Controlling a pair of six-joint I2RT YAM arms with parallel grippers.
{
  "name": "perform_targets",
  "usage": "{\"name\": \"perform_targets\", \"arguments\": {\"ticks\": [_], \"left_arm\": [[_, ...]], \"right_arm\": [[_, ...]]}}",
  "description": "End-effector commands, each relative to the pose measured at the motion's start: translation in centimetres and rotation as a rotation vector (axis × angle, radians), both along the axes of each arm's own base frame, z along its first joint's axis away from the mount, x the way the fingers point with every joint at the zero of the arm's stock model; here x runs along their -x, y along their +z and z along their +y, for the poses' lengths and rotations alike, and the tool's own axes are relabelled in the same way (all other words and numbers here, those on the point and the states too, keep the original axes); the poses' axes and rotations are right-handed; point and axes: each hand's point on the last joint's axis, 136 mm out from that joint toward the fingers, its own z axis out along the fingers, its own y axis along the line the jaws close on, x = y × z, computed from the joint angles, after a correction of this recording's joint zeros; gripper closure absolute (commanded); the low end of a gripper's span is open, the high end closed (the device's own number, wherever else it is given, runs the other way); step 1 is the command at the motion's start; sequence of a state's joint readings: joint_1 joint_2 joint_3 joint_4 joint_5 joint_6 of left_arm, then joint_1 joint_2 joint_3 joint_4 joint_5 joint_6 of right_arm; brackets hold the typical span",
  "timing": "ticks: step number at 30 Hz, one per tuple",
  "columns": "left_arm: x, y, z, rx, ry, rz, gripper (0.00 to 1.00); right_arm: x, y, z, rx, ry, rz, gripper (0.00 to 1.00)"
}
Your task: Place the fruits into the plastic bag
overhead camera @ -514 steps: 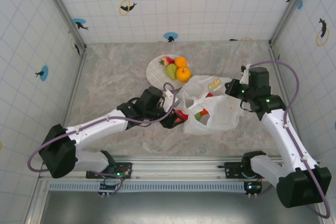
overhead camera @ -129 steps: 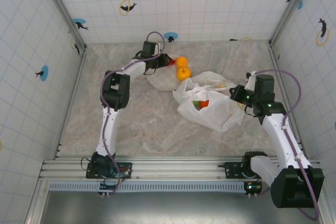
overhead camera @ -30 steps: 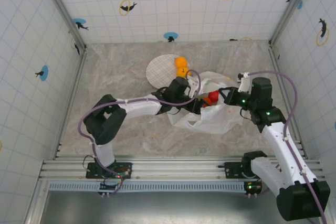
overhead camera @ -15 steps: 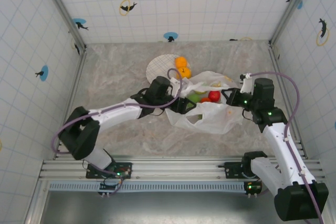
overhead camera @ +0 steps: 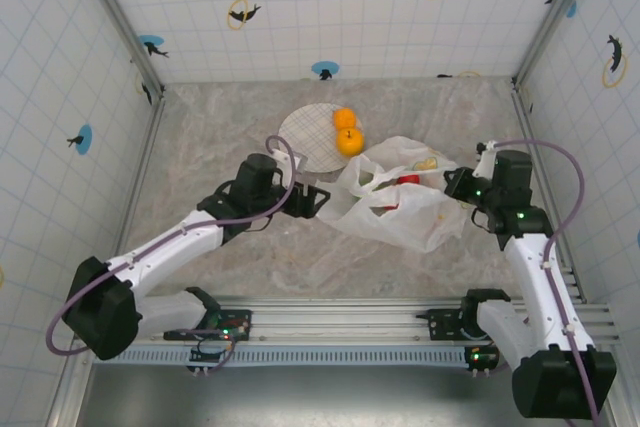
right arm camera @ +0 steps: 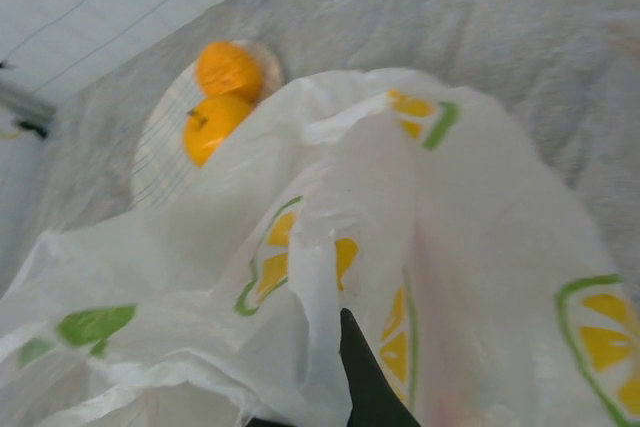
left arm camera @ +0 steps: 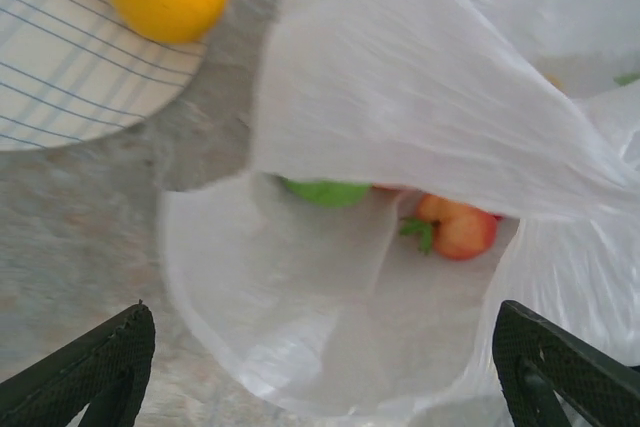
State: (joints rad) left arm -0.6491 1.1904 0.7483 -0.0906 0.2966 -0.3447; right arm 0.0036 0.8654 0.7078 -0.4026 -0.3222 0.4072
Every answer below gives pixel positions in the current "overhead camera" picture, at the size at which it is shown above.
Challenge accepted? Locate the white lemon-print plastic bag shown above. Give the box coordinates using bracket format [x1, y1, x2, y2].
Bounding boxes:
[315, 135, 469, 254]

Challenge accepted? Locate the yellow apple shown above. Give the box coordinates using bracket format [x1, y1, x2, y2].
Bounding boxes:
[335, 127, 365, 157]

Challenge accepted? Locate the round white grid-pattern plate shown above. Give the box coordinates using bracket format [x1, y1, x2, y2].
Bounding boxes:
[277, 103, 351, 174]

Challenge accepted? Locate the orange mandarin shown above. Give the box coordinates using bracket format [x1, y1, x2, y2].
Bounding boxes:
[332, 107, 358, 131]

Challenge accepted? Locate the controller board with green light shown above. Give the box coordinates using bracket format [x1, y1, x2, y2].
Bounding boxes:
[218, 314, 252, 341]
[464, 345, 500, 369]

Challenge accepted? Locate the grey metal panel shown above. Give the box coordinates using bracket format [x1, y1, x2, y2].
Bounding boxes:
[74, 364, 526, 427]

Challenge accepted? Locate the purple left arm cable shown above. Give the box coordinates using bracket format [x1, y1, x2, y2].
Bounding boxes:
[46, 135, 297, 356]

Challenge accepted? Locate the aluminium frame side rail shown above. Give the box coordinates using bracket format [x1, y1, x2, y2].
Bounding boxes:
[510, 79, 584, 298]
[118, 96, 167, 248]

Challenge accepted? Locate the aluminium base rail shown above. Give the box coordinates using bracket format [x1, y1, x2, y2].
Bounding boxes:
[74, 295, 621, 348]

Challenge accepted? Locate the slotted grey cable duct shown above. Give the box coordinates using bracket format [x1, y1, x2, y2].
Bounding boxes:
[107, 346, 474, 366]

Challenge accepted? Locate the aluminium frame post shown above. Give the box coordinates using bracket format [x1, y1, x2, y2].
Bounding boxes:
[513, 0, 601, 88]
[73, 0, 167, 98]

